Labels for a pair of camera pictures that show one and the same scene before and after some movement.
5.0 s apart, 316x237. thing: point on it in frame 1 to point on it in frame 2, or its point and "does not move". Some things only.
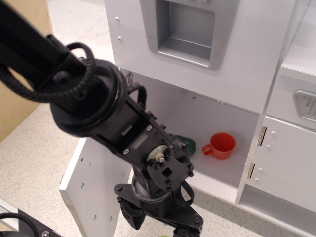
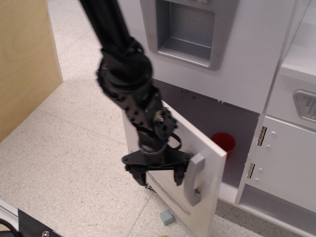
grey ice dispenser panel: x=192 y=33 does not move
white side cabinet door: x=285 y=165 does not move
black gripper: x=169 y=210 to x=137 y=163
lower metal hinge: x=251 y=170 does not move
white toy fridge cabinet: x=206 y=67 does not move
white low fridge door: x=87 y=187 to x=207 y=212
